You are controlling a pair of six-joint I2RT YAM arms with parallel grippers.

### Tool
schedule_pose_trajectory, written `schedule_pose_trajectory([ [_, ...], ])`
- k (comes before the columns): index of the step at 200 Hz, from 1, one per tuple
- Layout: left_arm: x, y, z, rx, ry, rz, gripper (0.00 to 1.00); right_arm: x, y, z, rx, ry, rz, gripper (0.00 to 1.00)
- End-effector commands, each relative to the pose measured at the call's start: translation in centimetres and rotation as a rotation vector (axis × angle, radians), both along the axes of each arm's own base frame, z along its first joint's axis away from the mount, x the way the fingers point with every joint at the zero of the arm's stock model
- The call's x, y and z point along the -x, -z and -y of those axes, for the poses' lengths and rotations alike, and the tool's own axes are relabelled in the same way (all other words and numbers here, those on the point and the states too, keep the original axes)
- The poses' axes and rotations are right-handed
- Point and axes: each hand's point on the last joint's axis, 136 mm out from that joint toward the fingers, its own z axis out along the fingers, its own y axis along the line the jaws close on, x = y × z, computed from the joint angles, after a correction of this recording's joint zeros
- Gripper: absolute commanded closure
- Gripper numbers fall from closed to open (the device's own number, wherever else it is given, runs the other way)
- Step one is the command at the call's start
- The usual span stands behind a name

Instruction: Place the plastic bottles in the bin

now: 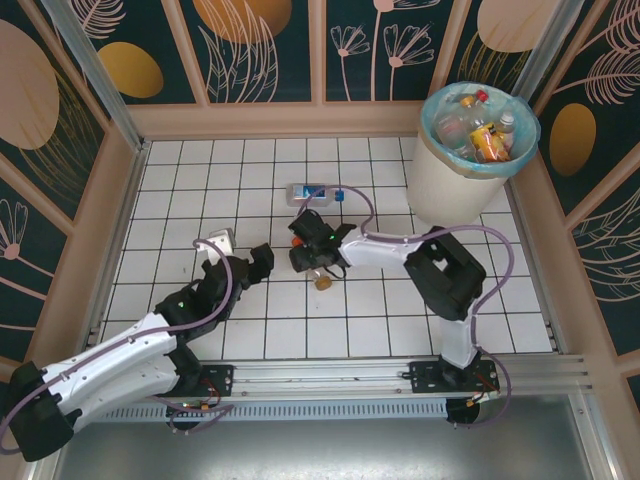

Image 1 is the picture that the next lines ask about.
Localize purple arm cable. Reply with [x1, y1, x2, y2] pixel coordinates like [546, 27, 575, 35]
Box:
[299, 184, 516, 431]
[0, 238, 236, 456]

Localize small orange red wires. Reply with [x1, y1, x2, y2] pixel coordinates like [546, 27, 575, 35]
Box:
[197, 380, 224, 404]
[467, 384, 502, 407]

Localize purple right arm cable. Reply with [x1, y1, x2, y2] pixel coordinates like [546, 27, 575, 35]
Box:
[299, 184, 516, 431]

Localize light blue bin liner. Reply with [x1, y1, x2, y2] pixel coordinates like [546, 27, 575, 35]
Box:
[419, 82, 542, 179]

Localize aluminium corner post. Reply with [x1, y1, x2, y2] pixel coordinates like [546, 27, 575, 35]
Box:
[517, 0, 576, 101]
[42, 0, 151, 151]

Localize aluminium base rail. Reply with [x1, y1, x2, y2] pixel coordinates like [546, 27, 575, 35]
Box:
[89, 355, 596, 397]

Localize slotted grey cable duct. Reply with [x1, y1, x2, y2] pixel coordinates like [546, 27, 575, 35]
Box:
[69, 402, 449, 422]

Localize yellow orange juice bottle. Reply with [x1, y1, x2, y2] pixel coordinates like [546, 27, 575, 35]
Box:
[468, 124, 514, 164]

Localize orange NFC label bottle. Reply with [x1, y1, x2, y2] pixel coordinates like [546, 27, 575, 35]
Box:
[291, 235, 335, 293]

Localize beige round waste bin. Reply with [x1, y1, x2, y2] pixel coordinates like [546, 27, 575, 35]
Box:
[405, 82, 542, 226]

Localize grey metal sheet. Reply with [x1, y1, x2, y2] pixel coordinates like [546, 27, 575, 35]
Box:
[49, 419, 601, 480]

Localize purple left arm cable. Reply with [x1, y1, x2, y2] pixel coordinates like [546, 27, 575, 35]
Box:
[0, 238, 236, 456]

